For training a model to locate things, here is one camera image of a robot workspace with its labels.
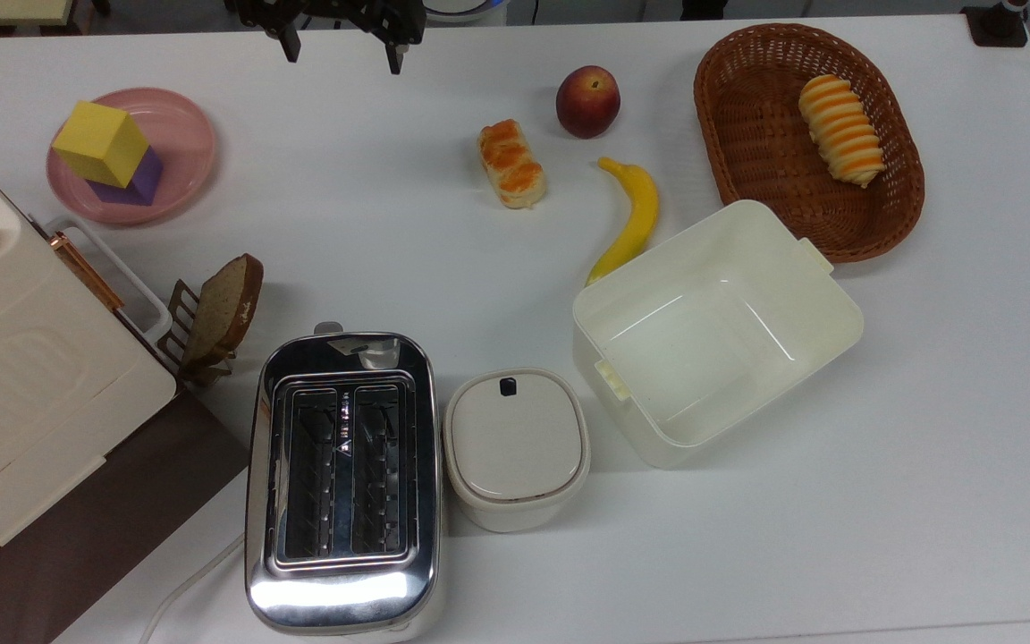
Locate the pale yellow side table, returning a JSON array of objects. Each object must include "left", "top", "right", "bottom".
[{"left": 0, "top": 0, "right": 78, "bottom": 28}]

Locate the black clamp mount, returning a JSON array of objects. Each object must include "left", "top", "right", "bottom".
[{"left": 961, "top": 0, "right": 1030, "bottom": 48}]

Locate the cream canister with lid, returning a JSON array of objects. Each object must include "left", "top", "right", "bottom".
[{"left": 443, "top": 368, "right": 592, "bottom": 534}]

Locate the yellow banana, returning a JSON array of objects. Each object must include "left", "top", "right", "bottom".
[{"left": 585, "top": 157, "right": 661, "bottom": 288}]

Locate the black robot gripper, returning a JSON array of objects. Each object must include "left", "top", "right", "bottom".
[{"left": 238, "top": 0, "right": 427, "bottom": 76}]

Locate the cream bread box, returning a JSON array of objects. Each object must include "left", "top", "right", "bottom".
[{"left": 0, "top": 132, "right": 178, "bottom": 588}]

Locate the red apple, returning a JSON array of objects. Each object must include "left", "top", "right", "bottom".
[{"left": 555, "top": 64, "right": 621, "bottom": 140}]

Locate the purple cube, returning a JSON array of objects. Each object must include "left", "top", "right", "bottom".
[{"left": 86, "top": 146, "right": 165, "bottom": 208}]

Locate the yellow cube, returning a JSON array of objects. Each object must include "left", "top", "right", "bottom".
[{"left": 51, "top": 100, "right": 151, "bottom": 190}]

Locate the chrome two-slot toaster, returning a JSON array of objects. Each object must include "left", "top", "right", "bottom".
[{"left": 244, "top": 322, "right": 447, "bottom": 640}]

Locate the cream plastic open container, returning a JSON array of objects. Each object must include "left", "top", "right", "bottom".
[{"left": 571, "top": 199, "right": 865, "bottom": 470}]

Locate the orange striped bread roll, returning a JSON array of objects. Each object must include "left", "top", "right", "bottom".
[{"left": 798, "top": 74, "right": 886, "bottom": 189}]

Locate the bronze toast rack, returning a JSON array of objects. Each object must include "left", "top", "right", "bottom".
[{"left": 156, "top": 278, "right": 237, "bottom": 388}]

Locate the white toaster power cable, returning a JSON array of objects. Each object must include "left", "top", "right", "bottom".
[{"left": 138, "top": 532, "right": 248, "bottom": 644}]

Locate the glazed bread pastry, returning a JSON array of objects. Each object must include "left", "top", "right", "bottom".
[{"left": 477, "top": 118, "right": 547, "bottom": 210}]

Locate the brown bread slice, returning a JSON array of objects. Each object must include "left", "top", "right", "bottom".
[{"left": 181, "top": 253, "right": 265, "bottom": 366}]

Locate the brown wicker basket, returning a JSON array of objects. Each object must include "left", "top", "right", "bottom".
[{"left": 693, "top": 23, "right": 926, "bottom": 265}]

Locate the copper bar handle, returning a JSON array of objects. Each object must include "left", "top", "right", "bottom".
[{"left": 50, "top": 231, "right": 126, "bottom": 312}]

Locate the pink plate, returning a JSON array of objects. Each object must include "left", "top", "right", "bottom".
[{"left": 46, "top": 87, "right": 218, "bottom": 226}]

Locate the white frame handle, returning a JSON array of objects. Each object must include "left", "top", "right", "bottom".
[{"left": 43, "top": 215, "right": 173, "bottom": 343}]

